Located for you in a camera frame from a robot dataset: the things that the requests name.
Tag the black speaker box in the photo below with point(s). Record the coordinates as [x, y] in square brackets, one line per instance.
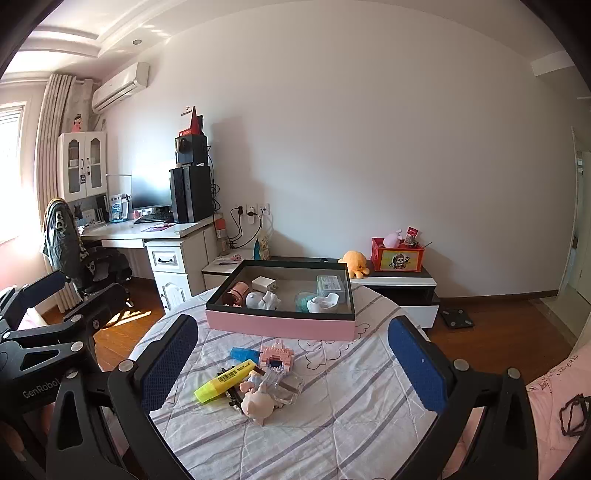
[193, 150]

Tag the red card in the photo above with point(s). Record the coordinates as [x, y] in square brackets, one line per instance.
[413, 234]

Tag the dark blue box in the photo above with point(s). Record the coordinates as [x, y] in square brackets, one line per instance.
[235, 394]

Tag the papers on low cabinet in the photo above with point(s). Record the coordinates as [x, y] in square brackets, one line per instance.
[226, 259]

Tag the white astronaut figurine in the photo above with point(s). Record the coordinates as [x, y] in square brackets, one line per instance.
[262, 301]

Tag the pink block house toy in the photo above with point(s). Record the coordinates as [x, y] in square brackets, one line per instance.
[277, 357]

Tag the window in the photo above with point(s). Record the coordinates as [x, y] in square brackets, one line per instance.
[11, 175]

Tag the striped white tablecloth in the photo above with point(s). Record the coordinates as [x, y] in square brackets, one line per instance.
[351, 397]

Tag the orange octopus plush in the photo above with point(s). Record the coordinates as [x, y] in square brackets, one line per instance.
[354, 265]

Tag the black office chair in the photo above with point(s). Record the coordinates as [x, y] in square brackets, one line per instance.
[64, 240]

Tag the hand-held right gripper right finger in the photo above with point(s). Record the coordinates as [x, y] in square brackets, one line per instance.
[415, 369]

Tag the white charger cube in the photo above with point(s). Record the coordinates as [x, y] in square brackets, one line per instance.
[263, 283]

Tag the beige curtain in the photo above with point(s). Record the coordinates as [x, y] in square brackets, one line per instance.
[55, 138]

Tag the bottle with red cap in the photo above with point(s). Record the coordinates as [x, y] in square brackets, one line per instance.
[222, 235]

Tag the white glass-door cabinet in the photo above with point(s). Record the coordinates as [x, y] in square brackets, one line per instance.
[83, 166]

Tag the clear plastic case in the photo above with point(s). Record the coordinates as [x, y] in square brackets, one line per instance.
[288, 387]

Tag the pink mouse pad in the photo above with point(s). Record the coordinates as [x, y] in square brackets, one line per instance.
[156, 228]

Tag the red toy box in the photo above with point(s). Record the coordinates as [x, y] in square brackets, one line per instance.
[398, 261]

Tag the white air conditioner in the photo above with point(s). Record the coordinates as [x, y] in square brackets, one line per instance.
[121, 87]

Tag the clear plastic box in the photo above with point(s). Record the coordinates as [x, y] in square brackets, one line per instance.
[331, 284]

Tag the teal round dish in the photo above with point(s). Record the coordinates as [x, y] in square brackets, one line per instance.
[302, 301]

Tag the yellow highlighter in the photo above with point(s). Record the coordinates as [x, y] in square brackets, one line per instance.
[221, 382]

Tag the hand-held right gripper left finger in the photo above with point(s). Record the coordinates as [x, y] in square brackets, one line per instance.
[166, 364]

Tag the black keyboard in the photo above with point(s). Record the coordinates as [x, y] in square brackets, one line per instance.
[154, 218]

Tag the black computer tower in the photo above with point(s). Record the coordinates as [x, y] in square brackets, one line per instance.
[191, 194]

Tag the white desk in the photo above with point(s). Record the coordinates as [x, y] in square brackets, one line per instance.
[124, 230]

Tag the red cardboard box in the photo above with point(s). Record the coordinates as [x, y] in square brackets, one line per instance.
[195, 123]

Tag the rose pink container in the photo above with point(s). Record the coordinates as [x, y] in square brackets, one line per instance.
[234, 294]

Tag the small pink doll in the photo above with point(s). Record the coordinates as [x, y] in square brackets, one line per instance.
[77, 123]

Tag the blue white desk box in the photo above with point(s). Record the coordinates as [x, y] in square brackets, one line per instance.
[118, 207]

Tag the pink storage box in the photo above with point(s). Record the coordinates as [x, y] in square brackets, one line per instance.
[277, 325]

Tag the black computer monitor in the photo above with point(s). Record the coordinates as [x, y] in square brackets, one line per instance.
[152, 187]

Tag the pink bedding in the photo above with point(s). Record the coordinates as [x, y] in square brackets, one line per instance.
[549, 415]

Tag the black bathroom scale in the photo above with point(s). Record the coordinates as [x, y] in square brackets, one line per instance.
[457, 318]

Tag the white door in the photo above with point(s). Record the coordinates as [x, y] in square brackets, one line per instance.
[575, 221]

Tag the pink plush toy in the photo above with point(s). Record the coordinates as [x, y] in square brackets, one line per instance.
[394, 239]

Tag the wall power outlets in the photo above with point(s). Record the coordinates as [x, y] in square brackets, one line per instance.
[251, 209]

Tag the printed snack bag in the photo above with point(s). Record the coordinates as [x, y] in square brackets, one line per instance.
[262, 247]

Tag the black white low cabinet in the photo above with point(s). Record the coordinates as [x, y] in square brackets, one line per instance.
[397, 295]

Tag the pink pig figurine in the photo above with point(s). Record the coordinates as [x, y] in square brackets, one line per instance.
[257, 406]

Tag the white curved gadget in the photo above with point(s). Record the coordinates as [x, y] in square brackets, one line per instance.
[322, 305]

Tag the blue plastic piece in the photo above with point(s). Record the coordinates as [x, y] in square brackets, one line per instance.
[242, 354]

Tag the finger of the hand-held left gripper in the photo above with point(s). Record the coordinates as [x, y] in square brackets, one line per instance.
[41, 290]
[101, 307]

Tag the black folding frame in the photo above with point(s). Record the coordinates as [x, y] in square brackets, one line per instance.
[564, 415]

